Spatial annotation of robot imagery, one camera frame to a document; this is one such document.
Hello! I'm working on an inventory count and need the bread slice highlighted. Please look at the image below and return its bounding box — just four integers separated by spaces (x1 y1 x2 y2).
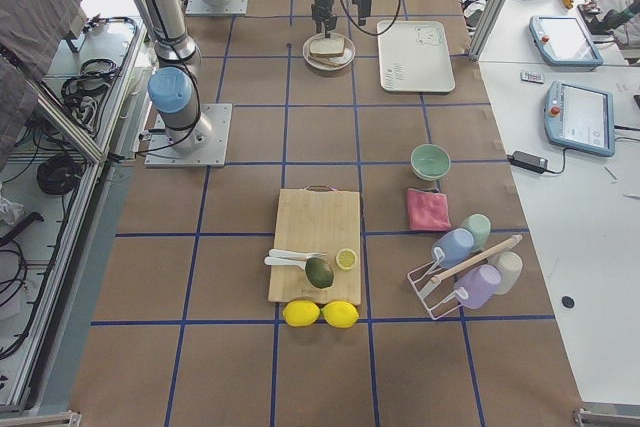
309 56 345 68
308 36 345 57

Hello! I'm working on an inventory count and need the cream round plate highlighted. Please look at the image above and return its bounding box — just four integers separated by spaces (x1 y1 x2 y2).
302 32 355 71

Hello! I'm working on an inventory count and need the bread slice on plate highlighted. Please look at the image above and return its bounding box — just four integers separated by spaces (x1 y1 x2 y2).
309 56 345 68

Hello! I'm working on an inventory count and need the cream bear serving tray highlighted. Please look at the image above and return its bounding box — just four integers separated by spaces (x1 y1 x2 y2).
376 20 455 94

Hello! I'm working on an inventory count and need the green bowl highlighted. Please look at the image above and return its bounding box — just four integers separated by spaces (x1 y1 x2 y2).
410 144 451 181

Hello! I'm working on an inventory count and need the wooden cutting board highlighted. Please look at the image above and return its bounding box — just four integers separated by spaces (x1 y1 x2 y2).
268 188 362 306

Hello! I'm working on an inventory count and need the pink cloth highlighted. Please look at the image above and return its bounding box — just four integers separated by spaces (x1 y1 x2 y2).
406 188 451 232

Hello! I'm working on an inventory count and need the upper teach pendant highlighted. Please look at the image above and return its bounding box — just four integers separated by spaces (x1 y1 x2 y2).
529 16 603 69

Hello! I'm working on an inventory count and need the teach pendant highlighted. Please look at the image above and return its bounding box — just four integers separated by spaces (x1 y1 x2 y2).
529 16 603 69
543 81 615 157

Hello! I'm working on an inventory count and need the black power adapter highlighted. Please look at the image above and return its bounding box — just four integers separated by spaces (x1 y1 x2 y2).
507 150 548 174

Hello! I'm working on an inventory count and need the white plastic fork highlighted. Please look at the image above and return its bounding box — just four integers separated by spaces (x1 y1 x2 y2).
268 248 327 260

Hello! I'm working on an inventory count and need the half lemon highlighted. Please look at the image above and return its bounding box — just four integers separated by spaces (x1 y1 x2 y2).
335 248 358 271

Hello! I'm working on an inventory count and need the white plastic knife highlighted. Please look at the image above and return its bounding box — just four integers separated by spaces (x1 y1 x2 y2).
264 256 306 270

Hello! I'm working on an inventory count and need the pale green cup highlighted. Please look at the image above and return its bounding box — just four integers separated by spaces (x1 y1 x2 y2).
460 213 491 252

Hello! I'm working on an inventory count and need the lower teach pendant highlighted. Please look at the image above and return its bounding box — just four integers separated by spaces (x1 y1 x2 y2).
543 81 615 157

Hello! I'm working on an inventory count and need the avocado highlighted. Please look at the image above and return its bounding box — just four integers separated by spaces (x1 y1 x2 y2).
305 257 334 289

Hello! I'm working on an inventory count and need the blue cup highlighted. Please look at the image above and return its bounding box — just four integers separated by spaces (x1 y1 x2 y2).
432 228 474 269

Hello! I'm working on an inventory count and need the right yellow lemon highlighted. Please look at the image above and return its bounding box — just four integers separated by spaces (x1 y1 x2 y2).
321 300 359 329

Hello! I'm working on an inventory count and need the yellow lemon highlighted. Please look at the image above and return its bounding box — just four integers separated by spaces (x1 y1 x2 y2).
321 300 359 329
282 299 320 327

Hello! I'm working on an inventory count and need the left yellow lemon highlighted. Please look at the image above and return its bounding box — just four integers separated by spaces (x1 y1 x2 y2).
282 299 320 327

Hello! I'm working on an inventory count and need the white cup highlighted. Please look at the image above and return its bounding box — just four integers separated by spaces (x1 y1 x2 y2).
488 251 523 295

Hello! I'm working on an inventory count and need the purple cup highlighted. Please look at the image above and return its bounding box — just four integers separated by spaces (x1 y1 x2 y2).
454 264 501 309

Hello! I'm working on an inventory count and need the white wire cup rack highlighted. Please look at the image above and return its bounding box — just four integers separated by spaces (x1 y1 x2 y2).
407 234 522 320

